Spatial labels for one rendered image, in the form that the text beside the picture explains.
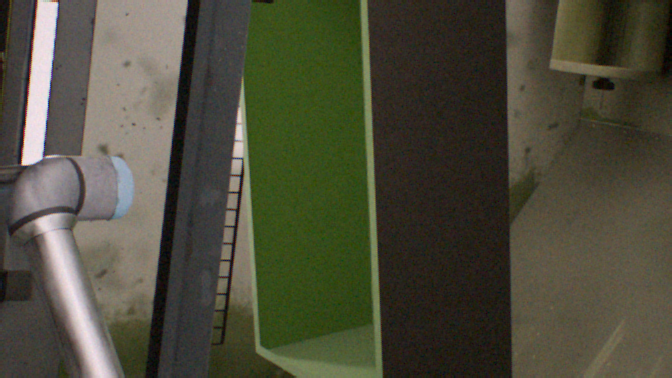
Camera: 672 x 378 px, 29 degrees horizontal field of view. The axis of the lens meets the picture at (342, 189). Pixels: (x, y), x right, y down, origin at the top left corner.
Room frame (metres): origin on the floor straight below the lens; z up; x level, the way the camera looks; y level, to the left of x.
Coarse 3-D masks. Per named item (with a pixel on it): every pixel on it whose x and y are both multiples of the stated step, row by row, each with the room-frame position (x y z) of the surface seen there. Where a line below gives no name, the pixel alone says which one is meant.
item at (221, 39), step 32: (224, 0) 1.59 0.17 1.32; (224, 32) 1.60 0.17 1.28; (224, 64) 1.60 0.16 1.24; (192, 96) 1.62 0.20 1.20; (224, 96) 1.60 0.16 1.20; (192, 128) 1.61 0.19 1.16; (224, 128) 1.60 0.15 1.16; (192, 160) 1.60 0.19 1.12; (224, 160) 1.61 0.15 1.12; (192, 192) 1.59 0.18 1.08; (224, 192) 1.61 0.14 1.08; (192, 224) 1.59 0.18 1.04; (224, 224) 1.61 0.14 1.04; (192, 256) 1.59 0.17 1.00; (192, 288) 1.59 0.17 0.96; (192, 320) 1.60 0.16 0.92; (160, 352) 1.62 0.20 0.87; (192, 352) 1.60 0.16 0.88
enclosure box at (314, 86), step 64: (320, 0) 3.29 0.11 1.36; (384, 0) 2.67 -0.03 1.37; (448, 0) 2.76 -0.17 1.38; (256, 64) 3.20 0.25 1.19; (320, 64) 3.30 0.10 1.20; (384, 64) 2.68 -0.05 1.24; (448, 64) 2.77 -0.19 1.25; (256, 128) 3.22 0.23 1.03; (320, 128) 3.31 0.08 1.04; (384, 128) 2.70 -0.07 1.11; (448, 128) 2.78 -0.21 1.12; (256, 192) 3.23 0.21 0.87; (320, 192) 3.33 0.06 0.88; (384, 192) 2.71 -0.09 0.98; (448, 192) 2.79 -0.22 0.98; (256, 256) 3.24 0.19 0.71; (320, 256) 3.34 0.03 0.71; (384, 256) 2.72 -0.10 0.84; (448, 256) 2.81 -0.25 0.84; (256, 320) 3.24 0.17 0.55; (320, 320) 3.35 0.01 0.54; (384, 320) 2.73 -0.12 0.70; (448, 320) 2.82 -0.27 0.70
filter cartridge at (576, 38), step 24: (576, 0) 3.90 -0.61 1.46; (600, 0) 3.87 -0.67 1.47; (624, 0) 3.85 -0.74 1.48; (648, 0) 3.85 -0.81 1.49; (576, 24) 3.89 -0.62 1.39; (600, 24) 3.85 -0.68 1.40; (624, 24) 3.85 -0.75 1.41; (648, 24) 3.86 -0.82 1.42; (576, 48) 3.89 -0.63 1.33; (600, 48) 3.85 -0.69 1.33; (624, 48) 3.85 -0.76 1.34; (648, 48) 3.87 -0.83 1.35; (576, 72) 3.87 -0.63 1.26; (600, 72) 3.84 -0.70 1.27; (624, 72) 3.84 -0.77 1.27; (648, 72) 3.87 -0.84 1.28; (600, 96) 4.00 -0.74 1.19
